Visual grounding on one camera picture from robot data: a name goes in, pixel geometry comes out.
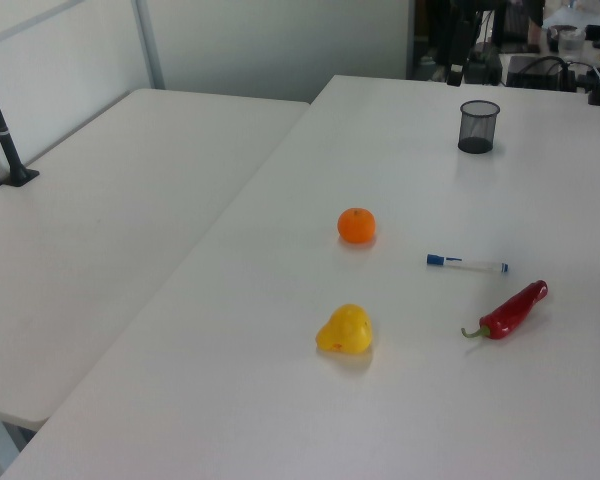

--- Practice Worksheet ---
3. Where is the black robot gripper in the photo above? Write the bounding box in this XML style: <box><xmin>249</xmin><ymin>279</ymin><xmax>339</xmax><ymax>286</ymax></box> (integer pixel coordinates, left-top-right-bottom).
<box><xmin>447</xmin><ymin>0</ymin><xmax>483</xmax><ymax>87</ymax></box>

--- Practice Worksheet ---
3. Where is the white marker with blue cap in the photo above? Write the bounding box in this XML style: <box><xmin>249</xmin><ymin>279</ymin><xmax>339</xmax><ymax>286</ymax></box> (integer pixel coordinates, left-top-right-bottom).
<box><xmin>425</xmin><ymin>253</ymin><xmax>512</xmax><ymax>276</ymax></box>

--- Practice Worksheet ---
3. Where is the black electronics box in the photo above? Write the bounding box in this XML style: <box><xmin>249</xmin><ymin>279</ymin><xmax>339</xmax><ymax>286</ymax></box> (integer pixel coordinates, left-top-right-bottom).
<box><xmin>505</xmin><ymin>54</ymin><xmax>577</xmax><ymax>92</ymax></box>

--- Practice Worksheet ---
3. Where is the black mesh pen cup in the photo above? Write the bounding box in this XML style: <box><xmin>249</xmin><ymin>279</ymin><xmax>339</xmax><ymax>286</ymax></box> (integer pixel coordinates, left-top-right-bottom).
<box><xmin>457</xmin><ymin>99</ymin><xmax>502</xmax><ymax>155</ymax></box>

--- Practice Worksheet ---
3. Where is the clear glass jar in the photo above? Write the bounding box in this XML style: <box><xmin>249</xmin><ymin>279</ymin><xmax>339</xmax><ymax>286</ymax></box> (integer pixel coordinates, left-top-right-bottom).
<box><xmin>558</xmin><ymin>28</ymin><xmax>587</xmax><ymax>57</ymax></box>

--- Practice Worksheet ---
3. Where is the orange mandarin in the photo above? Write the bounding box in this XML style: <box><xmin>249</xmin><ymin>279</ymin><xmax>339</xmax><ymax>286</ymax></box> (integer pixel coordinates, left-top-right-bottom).
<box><xmin>336</xmin><ymin>206</ymin><xmax>377</xmax><ymax>245</ymax></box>

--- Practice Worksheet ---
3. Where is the red chili pepper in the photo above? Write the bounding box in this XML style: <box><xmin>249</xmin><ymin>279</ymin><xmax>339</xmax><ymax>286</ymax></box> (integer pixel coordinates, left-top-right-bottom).
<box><xmin>460</xmin><ymin>279</ymin><xmax>549</xmax><ymax>343</ymax></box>

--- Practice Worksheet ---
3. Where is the yellow bell pepper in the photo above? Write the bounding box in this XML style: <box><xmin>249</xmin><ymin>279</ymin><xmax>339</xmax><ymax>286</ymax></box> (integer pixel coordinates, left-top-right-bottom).
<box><xmin>313</xmin><ymin>303</ymin><xmax>374</xmax><ymax>354</ymax></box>

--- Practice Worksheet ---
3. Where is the grey partition frame post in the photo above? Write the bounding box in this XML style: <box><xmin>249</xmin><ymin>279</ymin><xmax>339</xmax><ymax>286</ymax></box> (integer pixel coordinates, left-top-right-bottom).
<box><xmin>133</xmin><ymin>0</ymin><xmax>166</xmax><ymax>91</ymax></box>

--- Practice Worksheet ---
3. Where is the black camera stand pole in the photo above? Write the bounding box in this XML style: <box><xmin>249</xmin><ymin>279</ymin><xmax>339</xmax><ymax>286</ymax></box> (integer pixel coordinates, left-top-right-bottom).
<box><xmin>0</xmin><ymin>49</ymin><xmax>41</xmax><ymax>188</ymax></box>

